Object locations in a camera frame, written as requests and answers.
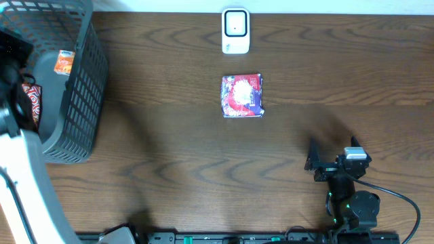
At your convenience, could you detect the red Top chocolate bar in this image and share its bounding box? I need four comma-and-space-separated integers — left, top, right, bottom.
22, 83, 42, 127

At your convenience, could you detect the orange tissue pack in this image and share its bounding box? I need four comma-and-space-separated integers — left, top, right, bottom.
54, 50, 75, 76

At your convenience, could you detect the red purple noodle packet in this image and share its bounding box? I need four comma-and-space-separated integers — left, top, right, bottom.
220, 73, 264, 118

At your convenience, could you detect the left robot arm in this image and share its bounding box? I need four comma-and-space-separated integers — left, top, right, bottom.
1, 28, 83, 243

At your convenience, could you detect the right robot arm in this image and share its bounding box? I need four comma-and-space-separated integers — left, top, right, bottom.
304, 137, 380, 243

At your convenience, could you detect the dark grey plastic basket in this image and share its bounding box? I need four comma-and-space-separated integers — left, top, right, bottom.
1, 0, 108, 164

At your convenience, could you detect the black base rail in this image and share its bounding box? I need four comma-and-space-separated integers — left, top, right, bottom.
141, 231, 399, 244

